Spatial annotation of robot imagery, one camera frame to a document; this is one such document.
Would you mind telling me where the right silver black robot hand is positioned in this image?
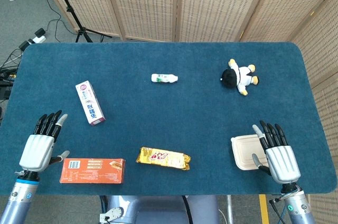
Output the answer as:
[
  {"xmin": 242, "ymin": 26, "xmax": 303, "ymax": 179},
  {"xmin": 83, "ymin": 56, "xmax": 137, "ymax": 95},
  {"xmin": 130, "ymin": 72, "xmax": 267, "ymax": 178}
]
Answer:
[{"xmin": 251, "ymin": 120, "xmax": 302, "ymax": 185}]

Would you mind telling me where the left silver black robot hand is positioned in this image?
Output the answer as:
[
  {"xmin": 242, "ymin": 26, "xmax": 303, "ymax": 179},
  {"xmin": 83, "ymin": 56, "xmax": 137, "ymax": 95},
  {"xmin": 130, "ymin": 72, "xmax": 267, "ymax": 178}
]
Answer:
[{"xmin": 18, "ymin": 109, "xmax": 71, "ymax": 173}]

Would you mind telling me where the white pink toothpaste box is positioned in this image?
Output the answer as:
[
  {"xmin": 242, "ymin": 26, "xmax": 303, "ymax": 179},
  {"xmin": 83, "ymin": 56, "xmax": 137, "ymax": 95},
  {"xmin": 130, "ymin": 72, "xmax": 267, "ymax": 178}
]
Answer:
[{"xmin": 75, "ymin": 80, "xmax": 106, "ymax": 126}]

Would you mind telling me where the beige takeaway food container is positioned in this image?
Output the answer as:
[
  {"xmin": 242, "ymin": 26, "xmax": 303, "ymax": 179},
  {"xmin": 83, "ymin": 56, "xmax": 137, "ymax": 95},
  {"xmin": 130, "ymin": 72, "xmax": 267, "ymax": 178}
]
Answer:
[{"xmin": 230, "ymin": 134, "xmax": 270, "ymax": 171}]

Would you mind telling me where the orange biscuit carton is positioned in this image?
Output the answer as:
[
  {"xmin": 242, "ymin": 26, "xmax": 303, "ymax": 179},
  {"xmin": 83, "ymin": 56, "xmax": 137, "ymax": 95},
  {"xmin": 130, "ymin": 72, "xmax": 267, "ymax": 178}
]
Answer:
[{"xmin": 59, "ymin": 157, "xmax": 126, "ymax": 184}]

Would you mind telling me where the metal table leg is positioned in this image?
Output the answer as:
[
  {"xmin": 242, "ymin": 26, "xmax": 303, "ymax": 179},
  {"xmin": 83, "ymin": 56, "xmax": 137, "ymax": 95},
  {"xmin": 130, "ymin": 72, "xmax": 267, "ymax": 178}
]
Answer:
[{"xmin": 226, "ymin": 195, "xmax": 234, "ymax": 224}]

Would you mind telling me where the black haired plush doll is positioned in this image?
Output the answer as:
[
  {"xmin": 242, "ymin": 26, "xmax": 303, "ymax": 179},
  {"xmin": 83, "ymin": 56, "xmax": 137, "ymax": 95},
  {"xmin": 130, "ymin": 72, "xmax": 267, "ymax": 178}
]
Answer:
[{"xmin": 219, "ymin": 58, "xmax": 259, "ymax": 97}]

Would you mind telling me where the gold foil biscuit packet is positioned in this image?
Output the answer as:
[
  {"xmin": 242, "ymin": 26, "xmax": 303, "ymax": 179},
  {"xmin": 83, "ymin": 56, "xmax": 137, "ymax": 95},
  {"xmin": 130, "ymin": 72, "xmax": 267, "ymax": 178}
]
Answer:
[{"xmin": 135, "ymin": 146, "xmax": 192, "ymax": 172}]

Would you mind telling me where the blue carpet table cover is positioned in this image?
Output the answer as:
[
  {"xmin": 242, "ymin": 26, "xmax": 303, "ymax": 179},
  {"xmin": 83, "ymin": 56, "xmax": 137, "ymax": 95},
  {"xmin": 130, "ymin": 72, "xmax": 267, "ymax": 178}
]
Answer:
[{"xmin": 0, "ymin": 41, "xmax": 335, "ymax": 196}]

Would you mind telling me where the grey robot torso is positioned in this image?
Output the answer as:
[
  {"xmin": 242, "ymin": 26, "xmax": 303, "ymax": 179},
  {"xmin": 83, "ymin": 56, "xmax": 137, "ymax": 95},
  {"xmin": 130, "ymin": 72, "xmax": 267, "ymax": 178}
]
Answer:
[{"xmin": 99, "ymin": 194, "xmax": 220, "ymax": 224}]

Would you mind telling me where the black tripod stand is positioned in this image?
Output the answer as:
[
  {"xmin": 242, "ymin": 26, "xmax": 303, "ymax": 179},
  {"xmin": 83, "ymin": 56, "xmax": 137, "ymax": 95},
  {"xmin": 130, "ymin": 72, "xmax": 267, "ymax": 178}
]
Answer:
[{"xmin": 47, "ymin": 0, "xmax": 113, "ymax": 43}]

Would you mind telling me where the small white drink bottle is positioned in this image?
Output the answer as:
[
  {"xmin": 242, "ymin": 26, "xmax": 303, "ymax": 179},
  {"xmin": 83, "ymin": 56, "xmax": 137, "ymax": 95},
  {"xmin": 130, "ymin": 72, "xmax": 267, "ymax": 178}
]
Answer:
[{"xmin": 151, "ymin": 73, "xmax": 179, "ymax": 84}]

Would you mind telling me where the thin black floor cable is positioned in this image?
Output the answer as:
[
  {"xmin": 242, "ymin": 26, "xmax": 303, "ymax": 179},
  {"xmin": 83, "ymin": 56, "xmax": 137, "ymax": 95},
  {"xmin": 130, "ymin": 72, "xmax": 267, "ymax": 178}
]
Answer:
[{"xmin": 40, "ymin": 0, "xmax": 70, "ymax": 37}]

